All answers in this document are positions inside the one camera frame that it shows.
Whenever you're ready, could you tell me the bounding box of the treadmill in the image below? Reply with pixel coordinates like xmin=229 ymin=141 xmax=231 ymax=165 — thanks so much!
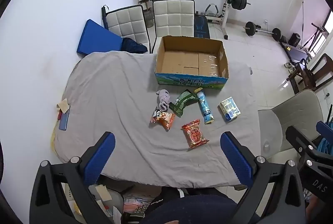
xmin=279 ymin=23 xmax=326 ymax=63

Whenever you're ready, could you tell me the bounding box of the pair of white shoes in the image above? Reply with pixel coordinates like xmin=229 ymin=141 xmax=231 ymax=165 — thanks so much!
xmin=284 ymin=61 xmax=297 ymax=74

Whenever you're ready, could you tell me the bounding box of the blue phone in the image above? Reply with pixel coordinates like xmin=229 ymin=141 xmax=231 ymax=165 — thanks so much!
xmin=58 ymin=105 xmax=71 ymax=131

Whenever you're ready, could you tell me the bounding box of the window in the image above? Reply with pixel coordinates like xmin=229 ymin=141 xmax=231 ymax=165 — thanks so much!
xmin=321 ymin=9 xmax=333 ymax=35

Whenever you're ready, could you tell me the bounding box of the person's dark clothed torso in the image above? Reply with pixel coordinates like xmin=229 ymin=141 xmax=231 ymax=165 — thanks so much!
xmin=139 ymin=186 xmax=238 ymax=224

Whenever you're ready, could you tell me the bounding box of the red snack packet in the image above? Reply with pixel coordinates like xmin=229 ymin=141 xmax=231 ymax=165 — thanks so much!
xmin=181 ymin=119 xmax=210 ymax=149

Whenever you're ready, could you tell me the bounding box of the white barbell rack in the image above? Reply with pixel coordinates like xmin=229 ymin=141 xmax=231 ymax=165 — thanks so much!
xmin=162 ymin=0 xmax=238 ymax=40

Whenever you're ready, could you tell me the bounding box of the cardboard box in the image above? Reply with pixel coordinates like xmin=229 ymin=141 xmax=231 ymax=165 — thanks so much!
xmin=154 ymin=36 xmax=229 ymax=90

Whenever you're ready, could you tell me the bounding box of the black weight bench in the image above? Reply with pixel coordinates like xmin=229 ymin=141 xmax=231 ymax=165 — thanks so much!
xmin=194 ymin=14 xmax=211 ymax=39

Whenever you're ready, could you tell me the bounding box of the blue crumpled cloth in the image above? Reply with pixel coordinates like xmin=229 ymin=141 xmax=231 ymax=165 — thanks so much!
xmin=316 ymin=135 xmax=333 ymax=155

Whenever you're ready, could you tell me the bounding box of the light blue tube packet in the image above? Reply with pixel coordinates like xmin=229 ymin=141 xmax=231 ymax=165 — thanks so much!
xmin=194 ymin=88 xmax=215 ymax=125

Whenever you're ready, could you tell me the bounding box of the white padded chair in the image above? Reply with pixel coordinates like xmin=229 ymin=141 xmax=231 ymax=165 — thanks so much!
xmin=152 ymin=0 xmax=196 ymax=54
xmin=105 ymin=5 xmax=152 ymax=54

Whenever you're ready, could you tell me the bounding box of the black slim bag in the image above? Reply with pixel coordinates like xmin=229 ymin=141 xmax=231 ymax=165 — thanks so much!
xmin=101 ymin=5 xmax=110 ymax=30

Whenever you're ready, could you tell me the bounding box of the pale pink cloth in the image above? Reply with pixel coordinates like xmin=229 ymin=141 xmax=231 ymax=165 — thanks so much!
xmin=156 ymin=89 xmax=171 ymax=111

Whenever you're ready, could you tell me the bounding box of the short barbell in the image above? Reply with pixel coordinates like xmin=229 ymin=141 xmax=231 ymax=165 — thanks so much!
xmin=244 ymin=21 xmax=283 ymax=40

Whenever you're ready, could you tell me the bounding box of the pile of papers and bags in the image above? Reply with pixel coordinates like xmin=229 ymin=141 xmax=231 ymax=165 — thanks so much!
xmin=64 ymin=182 xmax=163 ymax=224

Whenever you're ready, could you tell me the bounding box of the small white blue carton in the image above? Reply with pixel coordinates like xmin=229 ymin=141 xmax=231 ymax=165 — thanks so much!
xmin=218 ymin=97 xmax=241 ymax=122

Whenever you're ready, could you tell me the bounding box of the grey curved handle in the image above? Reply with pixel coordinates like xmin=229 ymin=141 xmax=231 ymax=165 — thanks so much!
xmin=204 ymin=3 xmax=222 ymax=18

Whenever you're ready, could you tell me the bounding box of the blue foam mat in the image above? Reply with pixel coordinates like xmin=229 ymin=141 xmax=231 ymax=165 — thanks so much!
xmin=76 ymin=19 xmax=124 ymax=56

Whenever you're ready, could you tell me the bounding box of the beige plastic chair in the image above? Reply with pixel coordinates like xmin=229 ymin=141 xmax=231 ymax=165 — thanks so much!
xmin=257 ymin=89 xmax=324 ymax=162

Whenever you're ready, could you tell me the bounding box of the orange snack packet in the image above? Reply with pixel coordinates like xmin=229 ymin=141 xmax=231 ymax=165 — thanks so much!
xmin=150 ymin=107 xmax=175 ymax=132

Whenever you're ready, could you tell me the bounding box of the yellow paper note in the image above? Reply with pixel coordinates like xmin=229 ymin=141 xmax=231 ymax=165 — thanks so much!
xmin=56 ymin=99 xmax=70 ymax=113

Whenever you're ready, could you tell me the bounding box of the grey table cloth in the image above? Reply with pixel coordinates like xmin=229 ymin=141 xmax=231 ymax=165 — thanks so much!
xmin=53 ymin=51 xmax=261 ymax=188

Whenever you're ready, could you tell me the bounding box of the green snack packet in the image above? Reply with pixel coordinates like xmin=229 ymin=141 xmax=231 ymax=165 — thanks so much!
xmin=169 ymin=89 xmax=197 ymax=118

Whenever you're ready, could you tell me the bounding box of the dark blue cloth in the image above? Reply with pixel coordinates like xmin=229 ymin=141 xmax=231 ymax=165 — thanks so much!
xmin=121 ymin=38 xmax=148 ymax=54

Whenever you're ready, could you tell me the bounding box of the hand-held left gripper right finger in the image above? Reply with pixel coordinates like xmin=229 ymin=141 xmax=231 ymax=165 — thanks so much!
xmin=220 ymin=131 xmax=306 ymax=224

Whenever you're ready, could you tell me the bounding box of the clear plastic jug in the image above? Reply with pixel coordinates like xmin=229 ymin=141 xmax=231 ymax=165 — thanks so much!
xmin=144 ymin=7 xmax=154 ymax=29

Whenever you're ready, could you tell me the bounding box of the person's right forearm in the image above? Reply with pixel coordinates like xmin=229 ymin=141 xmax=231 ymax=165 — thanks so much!
xmin=305 ymin=196 xmax=322 ymax=224

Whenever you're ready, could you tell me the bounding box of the brown wooden chair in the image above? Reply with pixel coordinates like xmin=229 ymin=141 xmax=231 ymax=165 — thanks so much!
xmin=288 ymin=53 xmax=333 ymax=95

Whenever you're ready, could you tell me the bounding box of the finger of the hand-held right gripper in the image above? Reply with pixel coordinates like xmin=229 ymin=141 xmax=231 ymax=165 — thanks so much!
xmin=316 ymin=121 xmax=333 ymax=139
xmin=286 ymin=125 xmax=323 ymax=162

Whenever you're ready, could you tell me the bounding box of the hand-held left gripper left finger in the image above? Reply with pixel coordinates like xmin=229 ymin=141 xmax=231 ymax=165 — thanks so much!
xmin=29 ymin=131 xmax=116 ymax=224

